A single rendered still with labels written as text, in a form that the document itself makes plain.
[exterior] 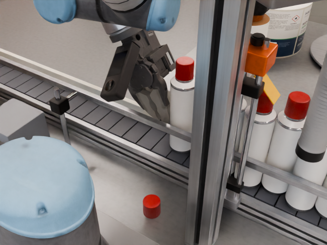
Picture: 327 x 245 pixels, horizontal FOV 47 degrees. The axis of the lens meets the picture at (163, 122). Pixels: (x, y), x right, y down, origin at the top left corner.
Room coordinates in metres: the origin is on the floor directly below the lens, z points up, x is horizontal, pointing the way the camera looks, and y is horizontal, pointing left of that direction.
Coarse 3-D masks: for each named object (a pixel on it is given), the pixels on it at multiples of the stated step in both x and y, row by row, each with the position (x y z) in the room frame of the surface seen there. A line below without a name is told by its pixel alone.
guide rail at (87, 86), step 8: (8, 56) 0.91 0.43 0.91; (16, 56) 0.90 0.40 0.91; (24, 64) 0.88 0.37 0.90; (32, 64) 0.86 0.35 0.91; (40, 64) 0.86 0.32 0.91; (48, 72) 0.83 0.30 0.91; (56, 72) 0.82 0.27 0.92; (64, 80) 0.80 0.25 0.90; (72, 80) 0.78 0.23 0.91; (80, 80) 0.78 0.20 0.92; (88, 88) 0.76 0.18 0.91; (96, 88) 0.75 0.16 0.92; (120, 104) 0.70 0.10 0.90; (128, 104) 0.69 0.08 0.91; (136, 104) 0.68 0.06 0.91; (144, 112) 0.67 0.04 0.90
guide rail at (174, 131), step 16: (16, 64) 0.78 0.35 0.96; (48, 80) 0.72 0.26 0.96; (80, 96) 0.66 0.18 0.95; (96, 96) 0.65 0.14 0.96; (128, 112) 0.59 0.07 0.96; (160, 128) 0.55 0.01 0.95; (176, 128) 0.54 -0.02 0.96; (256, 160) 0.46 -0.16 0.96; (272, 176) 0.43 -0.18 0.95; (288, 176) 0.42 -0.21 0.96; (320, 192) 0.39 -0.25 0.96
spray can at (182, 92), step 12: (180, 60) 0.58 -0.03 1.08; (192, 60) 0.58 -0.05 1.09; (180, 72) 0.57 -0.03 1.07; (192, 72) 0.57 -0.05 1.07; (180, 84) 0.57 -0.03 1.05; (192, 84) 0.57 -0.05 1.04; (180, 96) 0.56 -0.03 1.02; (192, 96) 0.56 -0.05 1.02; (180, 108) 0.56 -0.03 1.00; (192, 108) 0.56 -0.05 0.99; (180, 120) 0.56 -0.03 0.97; (180, 144) 0.56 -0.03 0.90
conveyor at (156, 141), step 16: (0, 64) 0.92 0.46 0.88; (0, 80) 0.84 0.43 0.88; (16, 80) 0.84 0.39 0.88; (32, 80) 0.84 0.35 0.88; (32, 96) 0.76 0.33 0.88; (48, 96) 0.76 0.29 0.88; (64, 96) 0.76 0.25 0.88; (80, 112) 0.70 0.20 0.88; (96, 112) 0.70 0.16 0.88; (112, 112) 0.70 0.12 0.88; (112, 128) 0.64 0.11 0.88; (128, 128) 0.64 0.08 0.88; (144, 128) 0.64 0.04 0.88; (144, 144) 0.59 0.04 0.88; (160, 144) 0.59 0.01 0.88; (176, 160) 0.54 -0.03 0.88; (256, 192) 0.46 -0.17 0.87; (288, 208) 0.42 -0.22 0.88; (320, 224) 0.38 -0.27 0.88
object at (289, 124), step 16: (288, 96) 0.48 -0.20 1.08; (304, 96) 0.47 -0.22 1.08; (288, 112) 0.47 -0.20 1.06; (304, 112) 0.46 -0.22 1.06; (288, 128) 0.45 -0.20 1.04; (272, 144) 0.47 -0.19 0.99; (288, 144) 0.45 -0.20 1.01; (272, 160) 0.46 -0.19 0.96; (288, 160) 0.45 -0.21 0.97; (272, 192) 0.45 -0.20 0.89
